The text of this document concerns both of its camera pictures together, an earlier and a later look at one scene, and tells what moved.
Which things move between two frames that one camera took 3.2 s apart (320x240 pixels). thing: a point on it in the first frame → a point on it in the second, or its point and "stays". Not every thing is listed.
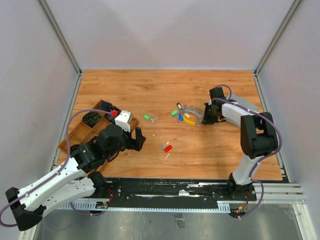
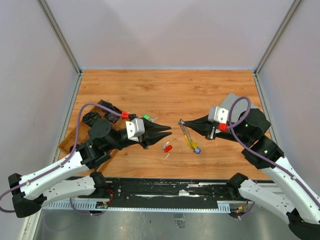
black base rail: x=176 y=191 stays
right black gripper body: x=209 y=117 → x=214 y=132
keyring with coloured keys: x=189 y=114 → x=191 y=144
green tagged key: x=148 y=117 stays
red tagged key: x=166 y=147 stays
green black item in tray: x=91 y=118 stays
